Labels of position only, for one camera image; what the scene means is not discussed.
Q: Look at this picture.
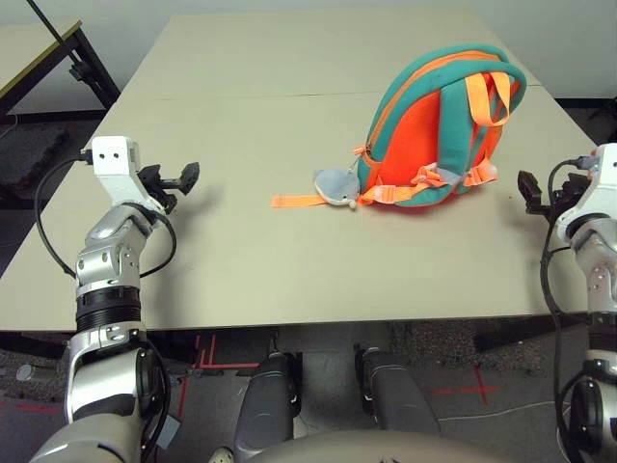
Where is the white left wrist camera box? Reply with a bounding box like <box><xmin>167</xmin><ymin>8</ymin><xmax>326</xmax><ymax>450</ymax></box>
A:
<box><xmin>90</xmin><ymin>136</ymin><xmax>168</xmax><ymax>213</ymax></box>

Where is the orange and teal backpack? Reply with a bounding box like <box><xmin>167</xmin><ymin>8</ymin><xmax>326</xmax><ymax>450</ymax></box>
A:
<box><xmin>269</xmin><ymin>43</ymin><xmax>527</xmax><ymax>209</ymax></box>

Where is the grey robot left leg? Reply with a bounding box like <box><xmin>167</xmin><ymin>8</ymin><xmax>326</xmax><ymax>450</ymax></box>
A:
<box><xmin>233</xmin><ymin>351</ymin><xmax>303</xmax><ymax>459</ymax></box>

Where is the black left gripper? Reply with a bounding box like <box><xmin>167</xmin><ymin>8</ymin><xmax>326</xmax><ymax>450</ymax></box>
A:
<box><xmin>139</xmin><ymin>162</ymin><xmax>201</xmax><ymax>213</ymax></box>

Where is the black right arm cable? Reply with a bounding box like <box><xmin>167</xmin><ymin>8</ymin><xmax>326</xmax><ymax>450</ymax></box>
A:
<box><xmin>539</xmin><ymin>157</ymin><xmax>594</xmax><ymax>463</ymax></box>

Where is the grey robot right leg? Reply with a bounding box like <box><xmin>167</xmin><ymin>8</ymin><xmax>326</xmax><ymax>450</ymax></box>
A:
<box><xmin>354</xmin><ymin>342</ymin><xmax>443</xmax><ymax>435</ymax></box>

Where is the grey robot leg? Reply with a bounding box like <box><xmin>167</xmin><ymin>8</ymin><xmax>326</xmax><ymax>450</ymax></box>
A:
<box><xmin>233</xmin><ymin>351</ymin><xmax>303</xmax><ymax>459</ymax></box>
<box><xmin>354</xmin><ymin>342</ymin><xmax>443</xmax><ymax>435</ymax></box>

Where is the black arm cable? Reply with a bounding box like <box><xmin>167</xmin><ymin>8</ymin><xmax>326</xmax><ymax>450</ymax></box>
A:
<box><xmin>539</xmin><ymin>157</ymin><xmax>594</xmax><ymax>463</ymax></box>
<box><xmin>34</xmin><ymin>149</ymin><xmax>177</xmax><ymax>281</ymax></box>

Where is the black framed side table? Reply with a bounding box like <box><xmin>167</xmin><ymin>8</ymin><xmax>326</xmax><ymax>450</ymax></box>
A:
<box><xmin>0</xmin><ymin>18</ymin><xmax>121</xmax><ymax>126</ymax></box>

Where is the black clamp pole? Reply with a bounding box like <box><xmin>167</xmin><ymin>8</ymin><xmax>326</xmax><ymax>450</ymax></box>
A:
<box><xmin>26</xmin><ymin>0</ymin><xmax>88</xmax><ymax>83</ymax></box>

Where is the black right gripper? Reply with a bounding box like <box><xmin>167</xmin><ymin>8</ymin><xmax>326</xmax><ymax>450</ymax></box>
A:
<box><xmin>518</xmin><ymin>169</ymin><xmax>592</xmax><ymax>216</ymax></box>

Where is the black foam floor mat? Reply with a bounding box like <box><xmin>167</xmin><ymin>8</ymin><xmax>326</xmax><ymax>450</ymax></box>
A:
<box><xmin>0</xmin><ymin>124</ymin><xmax>71</xmax><ymax>194</ymax></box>

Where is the beige robot torso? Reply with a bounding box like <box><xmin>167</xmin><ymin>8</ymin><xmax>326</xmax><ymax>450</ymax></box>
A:
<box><xmin>240</xmin><ymin>428</ymin><xmax>565</xmax><ymax>463</ymax></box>

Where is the grey white plush keychain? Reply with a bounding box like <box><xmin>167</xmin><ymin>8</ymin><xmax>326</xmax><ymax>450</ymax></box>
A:
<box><xmin>312</xmin><ymin>166</ymin><xmax>362</xmax><ymax>211</ymax></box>

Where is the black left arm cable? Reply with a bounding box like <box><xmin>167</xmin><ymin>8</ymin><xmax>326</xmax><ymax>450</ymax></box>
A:
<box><xmin>34</xmin><ymin>149</ymin><xmax>177</xmax><ymax>281</ymax></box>

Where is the small grey connector box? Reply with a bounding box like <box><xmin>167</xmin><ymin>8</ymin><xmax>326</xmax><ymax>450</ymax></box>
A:
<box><xmin>156</xmin><ymin>415</ymin><xmax>182</xmax><ymax>448</ymax></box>

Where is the thin white floor cable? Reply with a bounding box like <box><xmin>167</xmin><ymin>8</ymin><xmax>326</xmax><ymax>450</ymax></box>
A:
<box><xmin>438</xmin><ymin>402</ymin><xmax>560</xmax><ymax>423</ymax></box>

